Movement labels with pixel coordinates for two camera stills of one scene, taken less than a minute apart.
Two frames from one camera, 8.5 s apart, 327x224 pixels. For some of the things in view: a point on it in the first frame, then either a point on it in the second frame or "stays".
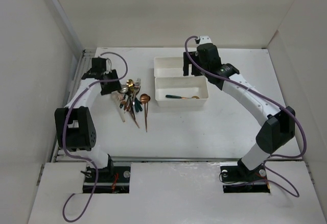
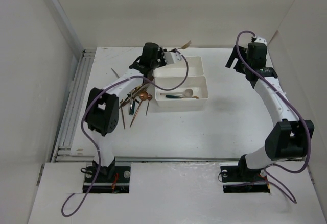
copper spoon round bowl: [144, 98] -> [143, 96]
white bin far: [170, 67] stays
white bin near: [187, 86] stays
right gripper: [186, 65] -> [233, 55]
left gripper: [115, 86] -> [160, 53]
